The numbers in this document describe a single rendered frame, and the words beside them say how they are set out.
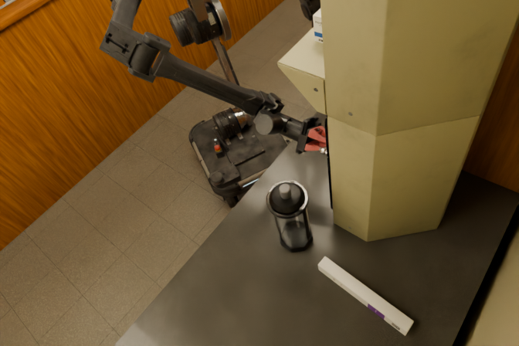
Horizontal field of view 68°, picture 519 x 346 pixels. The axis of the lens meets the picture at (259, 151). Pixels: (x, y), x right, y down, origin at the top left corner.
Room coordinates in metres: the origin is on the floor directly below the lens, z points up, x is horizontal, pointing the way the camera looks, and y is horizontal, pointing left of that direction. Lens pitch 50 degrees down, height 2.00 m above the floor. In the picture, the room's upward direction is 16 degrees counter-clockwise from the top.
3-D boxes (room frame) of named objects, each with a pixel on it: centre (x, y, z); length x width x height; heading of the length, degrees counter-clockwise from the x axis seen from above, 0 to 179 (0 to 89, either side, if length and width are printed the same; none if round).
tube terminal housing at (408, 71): (0.54, -0.36, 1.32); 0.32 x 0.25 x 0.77; 129
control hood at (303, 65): (0.68, -0.24, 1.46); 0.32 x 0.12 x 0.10; 129
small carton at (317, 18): (0.65, -0.21, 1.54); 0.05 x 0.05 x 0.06; 39
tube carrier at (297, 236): (0.52, -0.03, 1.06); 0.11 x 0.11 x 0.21
